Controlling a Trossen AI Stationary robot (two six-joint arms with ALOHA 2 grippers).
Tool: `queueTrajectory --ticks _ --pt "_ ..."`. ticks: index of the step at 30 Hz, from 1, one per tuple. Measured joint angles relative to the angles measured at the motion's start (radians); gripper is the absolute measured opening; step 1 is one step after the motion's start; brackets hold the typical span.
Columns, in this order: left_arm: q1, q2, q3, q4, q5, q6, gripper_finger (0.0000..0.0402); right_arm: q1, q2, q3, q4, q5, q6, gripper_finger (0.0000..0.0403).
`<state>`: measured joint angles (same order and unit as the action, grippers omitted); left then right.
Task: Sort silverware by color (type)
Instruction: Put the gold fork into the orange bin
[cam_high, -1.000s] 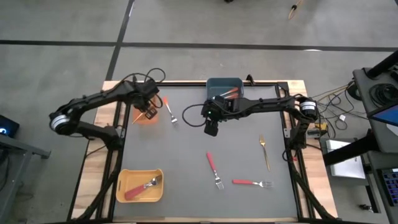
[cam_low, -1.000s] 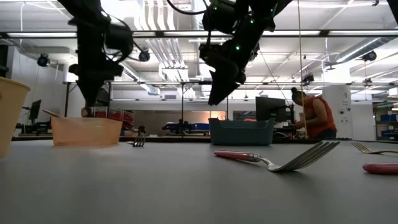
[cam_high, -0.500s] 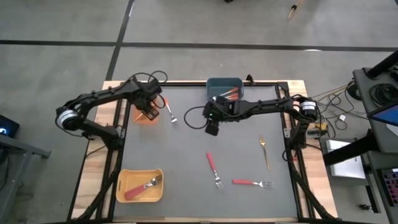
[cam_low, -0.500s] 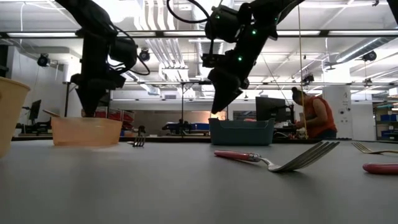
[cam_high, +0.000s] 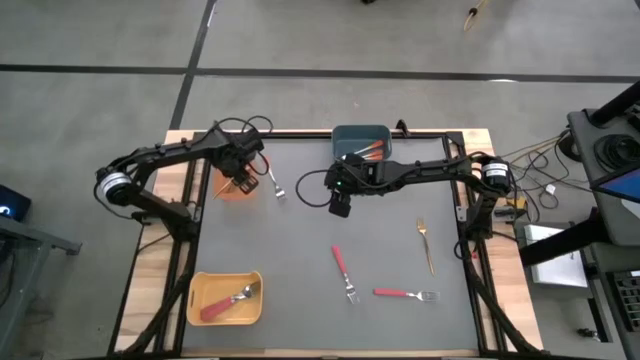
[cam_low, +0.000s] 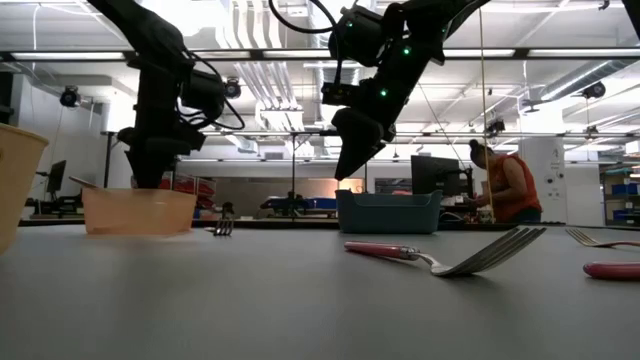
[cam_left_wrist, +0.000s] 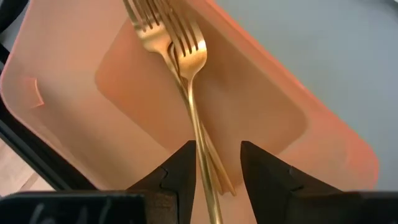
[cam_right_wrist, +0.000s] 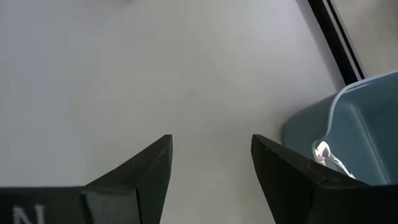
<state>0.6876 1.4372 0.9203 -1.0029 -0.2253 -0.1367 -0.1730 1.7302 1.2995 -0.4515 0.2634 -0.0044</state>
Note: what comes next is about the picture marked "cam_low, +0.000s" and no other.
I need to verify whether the black overhead frame beam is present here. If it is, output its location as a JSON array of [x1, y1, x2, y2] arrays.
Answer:
[[0, 47, 640, 62]]

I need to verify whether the shelf with blue bins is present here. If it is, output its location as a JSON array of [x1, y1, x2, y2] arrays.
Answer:
[[598, 163, 640, 227]]

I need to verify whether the black desk monitor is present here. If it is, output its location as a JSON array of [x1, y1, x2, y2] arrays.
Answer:
[[410, 154, 462, 196]]

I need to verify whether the blue crate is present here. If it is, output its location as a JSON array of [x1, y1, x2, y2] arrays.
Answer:
[[269, 196, 337, 211]]

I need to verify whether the red parts shelf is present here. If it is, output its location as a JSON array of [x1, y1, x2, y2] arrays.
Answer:
[[172, 172, 219, 209]]

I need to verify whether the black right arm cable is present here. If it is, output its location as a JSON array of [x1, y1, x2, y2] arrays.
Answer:
[[267, 0, 346, 37]]

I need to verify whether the translucent orange plastic bin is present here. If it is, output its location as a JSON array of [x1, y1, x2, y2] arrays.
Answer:
[[81, 187, 198, 236]]

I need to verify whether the black background cell frame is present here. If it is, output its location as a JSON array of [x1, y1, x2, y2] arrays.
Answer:
[[101, 129, 640, 221]]

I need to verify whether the red-handled silver fork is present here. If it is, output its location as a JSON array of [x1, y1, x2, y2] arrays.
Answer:
[[343, 225, 548, 279]]

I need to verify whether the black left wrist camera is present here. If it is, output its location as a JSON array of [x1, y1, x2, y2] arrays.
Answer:
[[179, 69, 227, 121]]

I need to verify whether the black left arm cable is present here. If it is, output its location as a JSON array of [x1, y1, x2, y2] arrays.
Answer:
[[177, 47, 247, 132]]

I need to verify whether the pink handle at right edge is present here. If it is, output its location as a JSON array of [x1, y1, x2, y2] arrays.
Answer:
[[582, 261, 640, 281]]

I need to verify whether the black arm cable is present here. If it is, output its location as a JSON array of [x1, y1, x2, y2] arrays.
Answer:
[[267, 0, 346, 37], [177, 47, 247, 132]]

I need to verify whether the yellow rope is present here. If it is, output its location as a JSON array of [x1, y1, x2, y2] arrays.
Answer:
[[477, 7, 496, 224]]

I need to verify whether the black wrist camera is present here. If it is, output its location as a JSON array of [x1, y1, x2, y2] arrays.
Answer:
[[321, 82, 362, 107], [179, 69, 227, 121]]

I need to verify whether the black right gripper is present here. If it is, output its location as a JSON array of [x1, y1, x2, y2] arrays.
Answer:
[[332, 54, 431, 182]]

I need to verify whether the black table frame rail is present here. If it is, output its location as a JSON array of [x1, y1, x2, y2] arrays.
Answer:
[[19, 214, 640, 231]]

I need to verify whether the person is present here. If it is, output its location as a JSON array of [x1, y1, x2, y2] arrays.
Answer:
[[468, 138, 544, 225]]

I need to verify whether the white pillar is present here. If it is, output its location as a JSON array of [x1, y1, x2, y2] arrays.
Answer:
[[519, 137, 567, 227]]

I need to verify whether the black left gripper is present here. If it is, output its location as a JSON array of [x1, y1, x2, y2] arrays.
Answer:
[[117, 67, 206, 189]]

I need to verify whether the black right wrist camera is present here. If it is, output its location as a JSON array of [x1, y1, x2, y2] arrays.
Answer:
[[321, 82, 362, 107]]

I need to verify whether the black monitor on arm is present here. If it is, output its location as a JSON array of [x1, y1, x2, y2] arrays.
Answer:
[[45, 159, 68, 195]]

